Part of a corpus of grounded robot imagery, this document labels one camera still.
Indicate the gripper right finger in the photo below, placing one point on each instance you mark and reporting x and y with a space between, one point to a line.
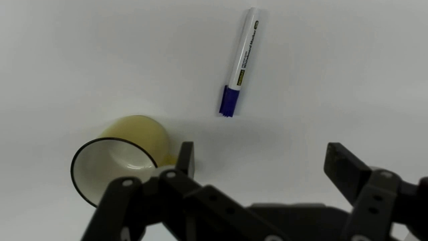
374 194

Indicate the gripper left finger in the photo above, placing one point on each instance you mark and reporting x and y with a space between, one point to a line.
180 197

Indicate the yellow mug with black rim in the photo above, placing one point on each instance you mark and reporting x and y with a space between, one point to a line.
123 157

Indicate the blue whiteboard marker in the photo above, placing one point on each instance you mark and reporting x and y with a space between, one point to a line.
241 60

